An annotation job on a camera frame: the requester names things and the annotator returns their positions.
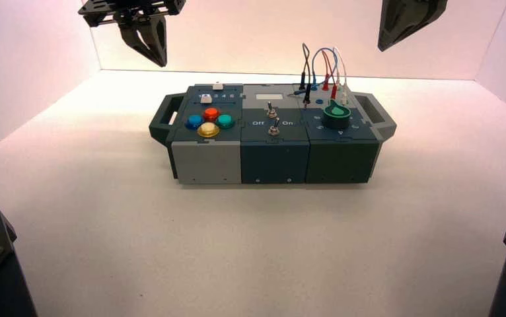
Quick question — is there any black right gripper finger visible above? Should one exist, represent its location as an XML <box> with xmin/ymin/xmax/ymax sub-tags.
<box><xmin>377</xmin><ymin>0</ymin><xmax>417</xmax><ymax>52</ymax></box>
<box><xmin>400</xmin><ymin>0</ymin><xmax>449</xmax><ymax>42</ymax></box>

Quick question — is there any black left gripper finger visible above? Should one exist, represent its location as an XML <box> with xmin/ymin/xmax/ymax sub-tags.
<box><xmin>138</xmin><ymin>16</ymin><xmax>168</xmax><ymax>68</ymax></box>
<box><xmin>118</xmin><ymin>20</ymin><xmax>165</xmax><ymax>68</ymax></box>

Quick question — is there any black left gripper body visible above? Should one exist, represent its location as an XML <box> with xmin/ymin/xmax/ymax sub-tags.
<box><xmin>77</xmin><ymin>0</ymin><xmax>188</xmax><ymax>28</ymax></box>

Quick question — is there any blue round push button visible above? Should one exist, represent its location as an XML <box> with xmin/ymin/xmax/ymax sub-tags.
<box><xmin>185</xmin><ymin>114</ymin><xmax>205</xmax><ymax>131</ymax></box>

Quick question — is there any yellow round push button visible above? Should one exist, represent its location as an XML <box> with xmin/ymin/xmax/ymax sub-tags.
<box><xmin>197</xmin><ymin>122</ymin><xmax>221</xmax><ymax>139</ymax></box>

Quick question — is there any green rotary knob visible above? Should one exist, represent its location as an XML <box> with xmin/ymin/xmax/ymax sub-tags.
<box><xmin>322</xmin><ymin>99</ymin><xmax>353</xmax><ymax>130</ymax></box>

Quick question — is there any grey green control box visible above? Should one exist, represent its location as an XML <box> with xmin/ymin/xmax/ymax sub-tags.
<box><xmin>149</xmin><ymin>83</ymin><xmax>398</xmax><ymax>185</ymax></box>

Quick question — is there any white banana plug cable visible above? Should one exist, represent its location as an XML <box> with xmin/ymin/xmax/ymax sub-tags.
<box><xmin>332</xmin><ymin>46</ymin><xmax>351</xmax><ymax>106</ymax></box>

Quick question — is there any red banana plug cable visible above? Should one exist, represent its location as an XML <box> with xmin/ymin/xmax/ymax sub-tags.
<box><xmin>321</xmin><ymin>50</ymin><xmax>340</xmax><ymax>100</ymax></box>

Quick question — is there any blue banana plug cable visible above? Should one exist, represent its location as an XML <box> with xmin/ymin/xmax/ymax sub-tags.
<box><xmin>293</xmin><ymin>47</ymin><xmax>340</xmax><ymax>96</ymax></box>

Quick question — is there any black banana plug cable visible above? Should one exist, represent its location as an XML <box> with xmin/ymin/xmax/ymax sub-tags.
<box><xmin>299</xmin><ymin>42</ymin><xmax>314</xmax><ymax>109</ymax></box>

